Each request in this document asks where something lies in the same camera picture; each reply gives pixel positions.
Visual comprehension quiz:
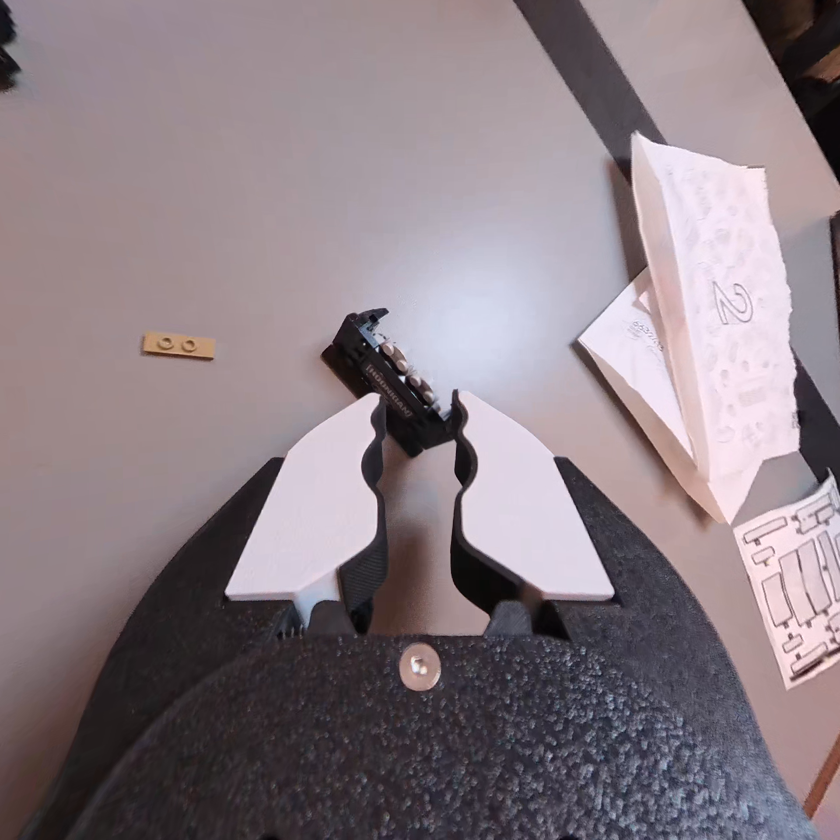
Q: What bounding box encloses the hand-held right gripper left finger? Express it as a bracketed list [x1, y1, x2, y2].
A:
[226, 393, 388, 634]

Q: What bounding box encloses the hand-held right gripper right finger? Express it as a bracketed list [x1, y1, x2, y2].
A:
[449, 389, 615, 634]

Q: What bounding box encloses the black brick axle assembly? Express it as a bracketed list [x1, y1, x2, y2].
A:
[322, 308, 456, 456]

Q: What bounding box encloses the tan two-stud plate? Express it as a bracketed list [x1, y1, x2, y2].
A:
[142, 334, 216, 361]

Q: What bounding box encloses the white sticker sheet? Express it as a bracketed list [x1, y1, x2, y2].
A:
[733, 476, 840, 690]

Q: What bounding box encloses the white numbered paper bag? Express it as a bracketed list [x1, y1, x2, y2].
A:
[630, 132, 802, 526]

